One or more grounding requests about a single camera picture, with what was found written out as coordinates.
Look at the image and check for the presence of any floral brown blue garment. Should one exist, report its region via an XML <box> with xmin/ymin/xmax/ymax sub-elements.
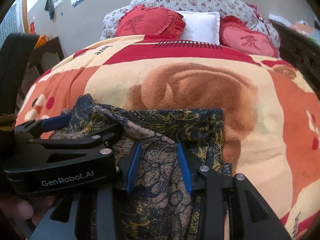
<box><xmin>52</xmin><ymin>95</ymin><xmax>232</xmax><ymax>239</ymax></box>

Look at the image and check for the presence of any person's left hand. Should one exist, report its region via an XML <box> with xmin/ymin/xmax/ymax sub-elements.
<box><xmin>1</xmin><ymin>196</ymin><xmax>55</xmax><ymax>226</ymax></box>

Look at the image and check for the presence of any dark wooden side table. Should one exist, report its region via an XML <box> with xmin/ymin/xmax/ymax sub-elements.
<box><xmin>16</xmin><ymin>37</ymin><xmax>64</xmax><ymax>109</ymax></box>

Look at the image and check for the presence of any orange red cream blanket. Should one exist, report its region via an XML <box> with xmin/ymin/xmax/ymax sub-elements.
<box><xmin>17</xmin><ymin>35</ymin><xmax>319</xmax><ymax>239</ymax></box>

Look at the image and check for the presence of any dark hanging cloth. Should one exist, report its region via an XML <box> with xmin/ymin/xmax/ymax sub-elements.
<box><xmin>44</xmin><ymin>0</ymin><xmax>55</xmax><ymax>21</ymax></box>

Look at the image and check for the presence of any left red heart cushion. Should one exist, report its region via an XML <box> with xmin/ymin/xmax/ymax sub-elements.
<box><xmin>116</xmin><ymin>4</ymin><xmax>186</xmax><ymax>38</ymax></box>

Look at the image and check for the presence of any red heart cushion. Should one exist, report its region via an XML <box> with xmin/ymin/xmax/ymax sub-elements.
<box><xmin>116</xmin><ymin>4</ymin><xmax>186</xmax><ymax>38</ymax></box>
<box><xmin>220</xmin><ymin>16</ymin><xmax>278</xmax><ymax>57</ymax></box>

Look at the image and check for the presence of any white small pillow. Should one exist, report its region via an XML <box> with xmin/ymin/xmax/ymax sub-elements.
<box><xmin>179</xmin><ymin>11</ymin><xmax>220</xmax><ymax>45</ymax></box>

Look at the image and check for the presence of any right red heart cushion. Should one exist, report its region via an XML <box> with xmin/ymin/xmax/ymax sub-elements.
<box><xmin>220</xmin><ymin>16</ymin><xmax>278</xmax><ymax>57</ymax></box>

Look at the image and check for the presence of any dark carved nightstand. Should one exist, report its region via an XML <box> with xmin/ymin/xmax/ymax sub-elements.
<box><xmin>271</xmin><ymin>20</ymin><xmax>320</xmax><ymax>96</ymax></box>

